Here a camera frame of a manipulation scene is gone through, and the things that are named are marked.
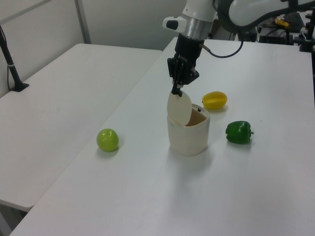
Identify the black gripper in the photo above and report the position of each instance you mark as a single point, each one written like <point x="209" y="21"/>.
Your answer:
<point x="188" y="48"/>

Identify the beige garbage bin with lid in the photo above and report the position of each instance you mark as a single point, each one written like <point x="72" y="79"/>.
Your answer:
<point x="188" y="140"/>

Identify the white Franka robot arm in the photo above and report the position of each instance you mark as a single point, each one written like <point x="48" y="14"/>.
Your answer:
<point x="199" y="9"/>

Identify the yellow toy starfruit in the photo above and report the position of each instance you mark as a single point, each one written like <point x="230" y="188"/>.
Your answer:
<point x="214" y="100"/>

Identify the black electronics box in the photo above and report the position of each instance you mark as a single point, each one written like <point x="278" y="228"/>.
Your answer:
<point x="251" y="35"/>

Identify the dark green toy bell pepper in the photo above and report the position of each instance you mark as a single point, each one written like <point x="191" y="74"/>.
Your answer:
<point x="238" y="132"/>

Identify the black flat device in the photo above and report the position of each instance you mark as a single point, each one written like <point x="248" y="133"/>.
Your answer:
<point x="273" y="37"/>

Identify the light green toy apple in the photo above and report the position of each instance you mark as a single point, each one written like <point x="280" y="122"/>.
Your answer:
<point x="107" y="140"/>

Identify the yellow tool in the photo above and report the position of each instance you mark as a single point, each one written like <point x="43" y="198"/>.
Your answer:
<point x="281" y="22"/>

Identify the black clamp stand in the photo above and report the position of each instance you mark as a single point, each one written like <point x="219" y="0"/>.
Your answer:
<point x="306" y="41"/>

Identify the black pole with base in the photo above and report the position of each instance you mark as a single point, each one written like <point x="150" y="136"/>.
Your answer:
<point x="11" y="66"/>

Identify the grey partition corner post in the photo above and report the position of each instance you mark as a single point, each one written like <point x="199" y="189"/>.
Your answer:
<point x="83" y="22"/>

